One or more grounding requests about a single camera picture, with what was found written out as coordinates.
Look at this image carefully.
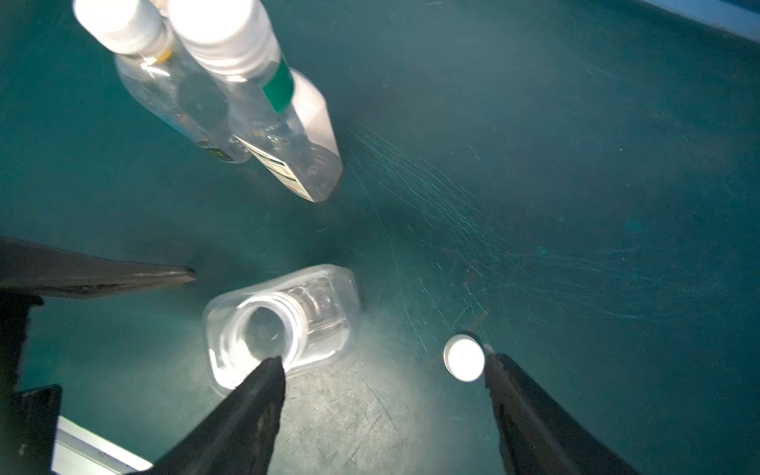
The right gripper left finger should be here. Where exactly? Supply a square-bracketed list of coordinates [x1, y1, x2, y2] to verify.
[145, 356, 286, 474]

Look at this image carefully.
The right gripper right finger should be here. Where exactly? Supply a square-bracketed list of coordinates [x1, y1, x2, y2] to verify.
[484, 352, 637, 474]

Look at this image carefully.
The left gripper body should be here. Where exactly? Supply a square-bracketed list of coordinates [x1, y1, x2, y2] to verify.
[0, 293, 63, 475]

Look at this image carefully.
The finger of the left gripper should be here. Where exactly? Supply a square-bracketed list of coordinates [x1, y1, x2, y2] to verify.
[1, 237, 196, 299]

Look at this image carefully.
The white bottle cap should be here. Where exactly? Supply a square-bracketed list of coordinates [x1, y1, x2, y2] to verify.
[168, 0, 281, 77]
[72, 0, 164, 55]
[443, 334, 486, 383]

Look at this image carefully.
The square clear plastic bottle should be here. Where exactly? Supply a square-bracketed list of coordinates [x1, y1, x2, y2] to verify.
[203, 264, 362, 395]

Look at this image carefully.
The round clear plastic bottle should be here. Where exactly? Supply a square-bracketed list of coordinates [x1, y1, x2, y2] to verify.
[115, 21, 251, 164]

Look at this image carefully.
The tall clear labelled bottle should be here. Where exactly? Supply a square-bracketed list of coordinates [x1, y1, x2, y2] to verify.
[216, 61, 344, 203]

